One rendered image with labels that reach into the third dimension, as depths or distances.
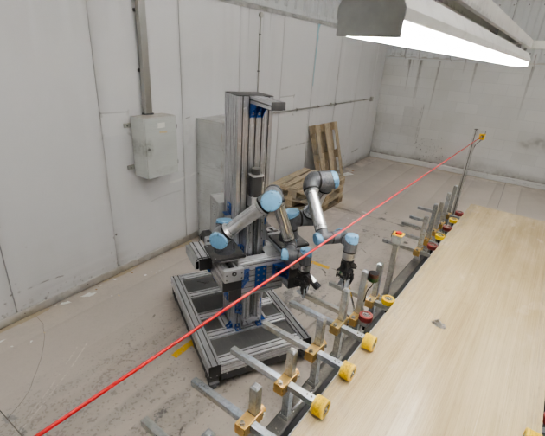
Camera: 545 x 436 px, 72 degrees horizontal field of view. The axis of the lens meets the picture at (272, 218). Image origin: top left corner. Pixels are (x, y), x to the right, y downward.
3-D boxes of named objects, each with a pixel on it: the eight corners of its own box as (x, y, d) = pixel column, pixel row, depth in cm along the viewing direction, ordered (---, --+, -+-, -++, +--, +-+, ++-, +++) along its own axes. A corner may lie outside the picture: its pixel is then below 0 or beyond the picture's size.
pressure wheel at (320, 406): (314, 395, 153) (321, 392, 160) (307, 413, 152) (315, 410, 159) (327, 403, 150) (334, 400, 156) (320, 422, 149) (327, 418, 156)
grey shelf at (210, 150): (198, 236, 497) (195, 118, 436) (240, 216, 567) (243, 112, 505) (223, 246, 475) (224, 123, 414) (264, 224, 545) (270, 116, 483)
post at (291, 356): (279, 426, 179) (286, 349, 160) (284, 421, 182) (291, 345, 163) (285, 431, 178) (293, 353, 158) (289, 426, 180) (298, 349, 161)
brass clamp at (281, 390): (272, 390, 163) (272, 381, 161) (289, 372, 173) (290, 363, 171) (283, 398, 160) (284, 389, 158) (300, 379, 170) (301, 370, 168)
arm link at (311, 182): (301, 168, 229) (319, 241, 210) (317, 167, 232) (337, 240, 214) (295, 177, 239) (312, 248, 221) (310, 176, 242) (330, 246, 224)
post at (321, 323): (307, 390, 197) (317, 317, 178) (310, 386, 200) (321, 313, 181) (313, 394, 195) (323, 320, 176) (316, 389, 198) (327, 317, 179)
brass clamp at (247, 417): (233, 431, 144) (233, 421, 142) (255, 407, 154) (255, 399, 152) (245, 440, 141) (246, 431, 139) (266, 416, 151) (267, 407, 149)
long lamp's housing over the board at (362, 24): (334, 35, 66) (340, -17, 63) (507, 65, 245) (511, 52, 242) (400, 37, 60) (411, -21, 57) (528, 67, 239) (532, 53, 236)
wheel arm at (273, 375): (229, 354, 180) (229, 348, 179) (234, 349, 183) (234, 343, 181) (318, 412, 153) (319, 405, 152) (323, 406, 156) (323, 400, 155)
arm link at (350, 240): (355, 231, 217) (362, 237, 210) (351, 248, 221) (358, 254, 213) (343, 231, 215) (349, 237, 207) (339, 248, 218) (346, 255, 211)
